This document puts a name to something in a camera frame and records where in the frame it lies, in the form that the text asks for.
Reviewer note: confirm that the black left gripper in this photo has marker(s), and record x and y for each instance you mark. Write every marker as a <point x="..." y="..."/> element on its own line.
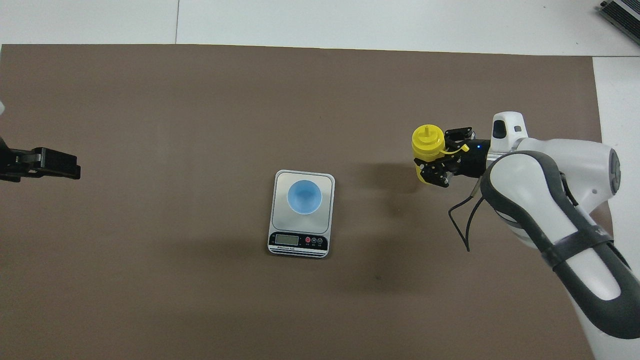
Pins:
<point x="15" y="162"/>

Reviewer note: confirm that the grey ribbed metal device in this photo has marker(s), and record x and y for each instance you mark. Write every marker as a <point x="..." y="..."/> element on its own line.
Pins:
<point x="625" y="15"/>

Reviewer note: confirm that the silver digital kitchen scale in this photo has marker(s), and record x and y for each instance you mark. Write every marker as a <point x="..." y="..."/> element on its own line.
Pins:
<point x="300" y="240"/>

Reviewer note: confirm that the brown table mat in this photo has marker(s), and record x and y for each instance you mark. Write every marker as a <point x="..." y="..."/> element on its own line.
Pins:
<point x="200" y="125"/>

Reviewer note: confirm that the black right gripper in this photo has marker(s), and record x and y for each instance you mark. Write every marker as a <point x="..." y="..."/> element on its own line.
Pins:
<point x="472" y="159"/>

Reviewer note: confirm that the yellow squeeze bottle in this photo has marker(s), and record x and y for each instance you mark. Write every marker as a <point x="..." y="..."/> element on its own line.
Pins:
<point x="427" y="142"/>

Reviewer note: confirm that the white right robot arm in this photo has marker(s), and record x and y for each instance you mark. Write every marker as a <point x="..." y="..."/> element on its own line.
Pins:
<point x="550" y="165"/>

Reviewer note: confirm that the light blue plastic cup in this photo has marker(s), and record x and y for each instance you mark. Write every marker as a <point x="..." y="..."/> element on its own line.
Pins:
<point x="304" y="197"/>

